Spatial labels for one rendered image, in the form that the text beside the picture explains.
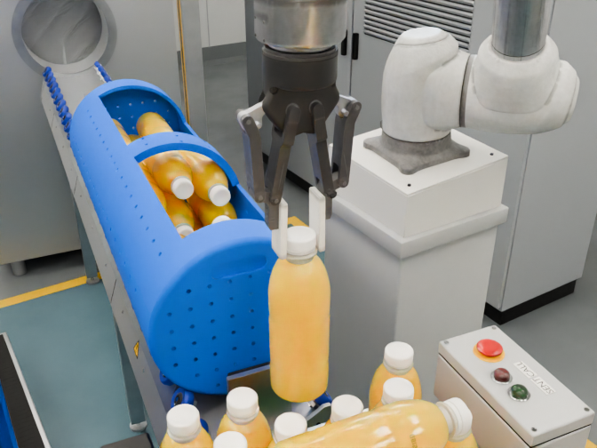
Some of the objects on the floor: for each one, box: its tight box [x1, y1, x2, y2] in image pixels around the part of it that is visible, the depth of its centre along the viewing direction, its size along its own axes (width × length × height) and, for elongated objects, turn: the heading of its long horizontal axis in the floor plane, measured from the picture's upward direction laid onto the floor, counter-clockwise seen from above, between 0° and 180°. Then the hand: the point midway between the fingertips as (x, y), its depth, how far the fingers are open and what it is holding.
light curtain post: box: [176, 0, 208, 143], centre depth 241 cm, size 6×6×170 cm
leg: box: [70, 187, 100, 284], centre depth 296 cm, size 6×6×63 cm
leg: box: [112, 309, 147, 432], centre depth 217 cm, size 6×6×63 cm
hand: (298, 224), depth 76 cm, fingers closed on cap, 4 cm apart
